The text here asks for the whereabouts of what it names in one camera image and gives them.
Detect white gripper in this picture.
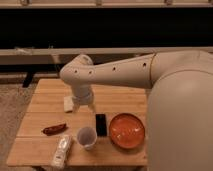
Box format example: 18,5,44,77
71,85,96,114

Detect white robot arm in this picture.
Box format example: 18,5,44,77
60,50,213,171

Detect black rectangular block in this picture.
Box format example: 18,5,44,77
96,114,107,136

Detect wooden table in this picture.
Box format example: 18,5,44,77
7,79,147,166

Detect orange bowl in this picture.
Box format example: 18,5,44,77
109,113,145,149

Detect red chili pepper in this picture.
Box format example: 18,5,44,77
42,124,67,136

